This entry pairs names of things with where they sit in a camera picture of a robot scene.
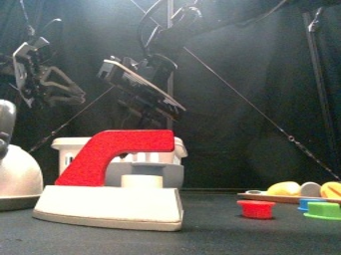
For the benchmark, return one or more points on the long diagonal brace rod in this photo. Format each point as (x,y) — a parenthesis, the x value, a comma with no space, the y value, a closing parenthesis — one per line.
(263,114)

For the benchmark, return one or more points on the short diagonal brace rod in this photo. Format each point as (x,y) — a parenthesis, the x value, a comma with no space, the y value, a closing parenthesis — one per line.
(67,123)

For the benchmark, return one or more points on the vertical metal frame pole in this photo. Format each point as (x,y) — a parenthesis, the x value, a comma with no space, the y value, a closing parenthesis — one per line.
(170,99)

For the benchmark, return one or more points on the red toy cup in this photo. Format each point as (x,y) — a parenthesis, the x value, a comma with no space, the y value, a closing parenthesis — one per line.
(256,209)

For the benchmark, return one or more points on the wooden tray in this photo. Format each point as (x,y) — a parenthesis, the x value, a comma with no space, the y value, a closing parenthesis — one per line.
(275,198)

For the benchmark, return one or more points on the grey toy food piece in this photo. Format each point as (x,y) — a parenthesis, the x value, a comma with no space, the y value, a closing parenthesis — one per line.
(311,190)

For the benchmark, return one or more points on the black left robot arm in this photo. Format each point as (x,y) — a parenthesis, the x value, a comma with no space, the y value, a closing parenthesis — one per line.
(9,64)

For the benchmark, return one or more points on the yellow toy food piece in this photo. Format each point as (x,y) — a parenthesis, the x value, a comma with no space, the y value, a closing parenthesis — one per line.
(284,188)

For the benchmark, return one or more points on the white slotted plastic basket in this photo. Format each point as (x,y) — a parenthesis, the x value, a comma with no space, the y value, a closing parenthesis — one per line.
(67,146)

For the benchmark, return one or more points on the blue toy screw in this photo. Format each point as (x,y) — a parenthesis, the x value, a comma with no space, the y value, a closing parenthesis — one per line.
(307,204)

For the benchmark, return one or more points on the silver toy kettle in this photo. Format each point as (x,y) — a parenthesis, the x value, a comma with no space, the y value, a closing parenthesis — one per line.
(18,176)

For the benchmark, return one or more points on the blue green toy cup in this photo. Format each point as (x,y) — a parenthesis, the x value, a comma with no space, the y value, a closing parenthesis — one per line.
(327,210)

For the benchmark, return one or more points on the yellow toy food red stripe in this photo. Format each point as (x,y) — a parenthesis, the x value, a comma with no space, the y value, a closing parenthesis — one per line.
(332,190)

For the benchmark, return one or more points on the dark frame post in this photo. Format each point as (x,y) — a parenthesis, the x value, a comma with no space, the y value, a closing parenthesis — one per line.
(317,83)

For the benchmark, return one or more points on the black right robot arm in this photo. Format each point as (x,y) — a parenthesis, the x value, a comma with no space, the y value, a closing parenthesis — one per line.
(182,30)

